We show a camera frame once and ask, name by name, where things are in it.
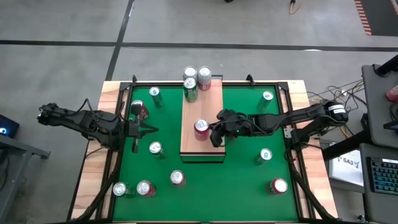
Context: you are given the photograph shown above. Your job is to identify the red pink desk object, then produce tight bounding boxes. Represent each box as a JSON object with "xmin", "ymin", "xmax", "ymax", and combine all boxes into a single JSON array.
[{"xmin": 386, "ymin": 84, "xmax": 398, "ymax": 103}]

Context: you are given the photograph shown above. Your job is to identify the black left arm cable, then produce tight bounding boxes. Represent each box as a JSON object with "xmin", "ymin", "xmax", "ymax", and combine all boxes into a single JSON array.
[{"xmin": 73, "ymin": 98, "xmax": 95, "ymax": 114}]

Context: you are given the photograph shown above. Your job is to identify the computer keyboard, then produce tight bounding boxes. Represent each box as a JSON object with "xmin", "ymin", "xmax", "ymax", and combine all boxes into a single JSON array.
[{"xmin": 359, "ymin": 142, "xmax": 398, "ymax": 224}]

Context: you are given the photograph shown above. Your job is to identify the tangled floor cables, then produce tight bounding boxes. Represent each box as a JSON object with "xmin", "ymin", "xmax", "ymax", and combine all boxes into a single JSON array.
[{"xmin": 306, "ymin": 79, "xmax": 369, "ymax": 139}]

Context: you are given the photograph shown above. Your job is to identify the red Coke can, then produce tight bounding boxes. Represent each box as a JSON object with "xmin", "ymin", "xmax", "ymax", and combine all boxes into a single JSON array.
[{"xmin": 170, "ymin": 169, "xmax": 187, "ymax": 187}]

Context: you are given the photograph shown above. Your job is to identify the black metal rig frame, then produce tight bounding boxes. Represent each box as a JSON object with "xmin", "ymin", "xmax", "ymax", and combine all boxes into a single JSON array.
[{"xmin": 67, "ymin": 79, "xmax": 340, "ymax": 224}]

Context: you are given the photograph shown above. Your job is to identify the red Coca-Cola can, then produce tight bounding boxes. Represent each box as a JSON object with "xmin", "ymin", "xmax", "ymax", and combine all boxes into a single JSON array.
[{"xmin": 136, "ymin": 180, "xmax": 157, "ymax": 197}]

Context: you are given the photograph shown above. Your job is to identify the yellow floor cable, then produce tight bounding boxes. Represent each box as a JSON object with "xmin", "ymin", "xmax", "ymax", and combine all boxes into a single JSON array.
[{"xmin": 289, "ymin": 0, "xmax": 304, "ymax": 15}]

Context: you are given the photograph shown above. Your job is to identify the wooden shelf black metal frame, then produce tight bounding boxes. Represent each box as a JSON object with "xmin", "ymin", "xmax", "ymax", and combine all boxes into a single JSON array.
[{"xmin": 179, "ymin": 74, "xmax": 227, "ymax": 165}]

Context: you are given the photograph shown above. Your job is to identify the grey metal stand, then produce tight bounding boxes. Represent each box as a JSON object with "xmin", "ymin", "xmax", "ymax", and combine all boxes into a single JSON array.
[{"xmin": 0, "ymin": 133, "xmax": 52, "ymax": 224}]

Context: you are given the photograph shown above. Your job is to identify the black pole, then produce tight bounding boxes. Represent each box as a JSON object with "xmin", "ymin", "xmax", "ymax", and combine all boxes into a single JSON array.
[{"xmin": 374, "ymin": 54, "xmax": 398, "ymax": 77}]

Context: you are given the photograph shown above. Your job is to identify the backlit black keyboard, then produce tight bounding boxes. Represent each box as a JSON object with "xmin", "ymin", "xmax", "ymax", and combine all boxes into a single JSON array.
[{"xmin": 366, "ymin": 156, "xmax": 398, "ymax": 196}]

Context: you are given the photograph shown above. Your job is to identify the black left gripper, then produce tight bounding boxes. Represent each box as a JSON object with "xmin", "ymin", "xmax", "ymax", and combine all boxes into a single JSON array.
[{"xmin": 123, "ymin": 102, "xmax": 159, "ymax": 153}]

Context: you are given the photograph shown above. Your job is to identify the black floor mat orange stripes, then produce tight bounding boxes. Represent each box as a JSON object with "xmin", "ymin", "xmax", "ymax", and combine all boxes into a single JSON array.
[{"xmin": 354, "ymin": 0, "xmax": 398, "ymax": 37}]

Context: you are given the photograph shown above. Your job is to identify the slim blue silver can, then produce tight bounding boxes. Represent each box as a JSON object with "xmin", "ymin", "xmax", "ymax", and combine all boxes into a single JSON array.
[
  {"xmin": 256, "ymin": 90, "xmax": 275, "ymax": 112},
  {"xmin": 255, "ymin": 147, "xmax": 273, "ymax": 165}
]

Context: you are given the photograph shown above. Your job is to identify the green soda can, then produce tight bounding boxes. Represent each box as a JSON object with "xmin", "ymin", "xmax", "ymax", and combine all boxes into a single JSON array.
[
  {"xmin": 149, "ymin": 141, "xmax": 167, "ymax": 161},
  {"xmin": 182, "ymin": 77, "xmax": 199, "ymax": 103}
]

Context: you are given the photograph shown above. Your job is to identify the green Sprite can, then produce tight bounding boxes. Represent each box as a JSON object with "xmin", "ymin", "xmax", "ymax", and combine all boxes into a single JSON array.
[{"xmin": 112, "ymin": 181, "xmax": 135, "ymax": 199}]

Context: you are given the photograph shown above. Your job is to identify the white SA3 sign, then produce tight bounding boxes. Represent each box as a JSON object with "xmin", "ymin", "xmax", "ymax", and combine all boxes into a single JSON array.
[{"xmin": 328, "ymin": 150, "xmax": 364, "ymax": 187}]

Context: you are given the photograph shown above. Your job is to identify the silver red soda can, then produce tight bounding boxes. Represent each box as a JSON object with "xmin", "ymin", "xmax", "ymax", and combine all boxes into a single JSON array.
[{"xmin": 197, "ymin": 65, "xmax": 213, "ymax": 91}]

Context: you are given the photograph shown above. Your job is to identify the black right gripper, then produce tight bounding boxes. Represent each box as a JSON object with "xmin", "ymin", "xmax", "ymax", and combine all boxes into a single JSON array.
[{"xmin": 210, "ymin": 108, "xmax": 252, "ymax": 148}]

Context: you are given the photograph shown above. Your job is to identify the red Fanta can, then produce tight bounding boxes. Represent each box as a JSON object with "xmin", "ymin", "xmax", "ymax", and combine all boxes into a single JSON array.
[{"xmin": 193, "ymin": 118, "xmax": 211, "ymax": 142}]

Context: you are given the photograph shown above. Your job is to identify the black device blue light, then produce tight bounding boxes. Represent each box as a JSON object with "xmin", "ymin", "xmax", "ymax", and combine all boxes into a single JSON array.
[{"xmin": 0, "ymin": 113, "xmax": 20, "ymax": 139}]

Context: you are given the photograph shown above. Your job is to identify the black desk leg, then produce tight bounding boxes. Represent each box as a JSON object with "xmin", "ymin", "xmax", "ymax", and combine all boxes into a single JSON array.
[{"xmin": 322, "ymin": 129, "xmax": 371, "ymax": 161}]

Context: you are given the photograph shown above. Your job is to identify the grey desk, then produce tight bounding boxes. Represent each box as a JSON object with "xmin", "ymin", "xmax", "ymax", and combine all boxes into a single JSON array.
[{"xmin": 361, "ymin": 63, "xmax": 398, "ymax": 149}]

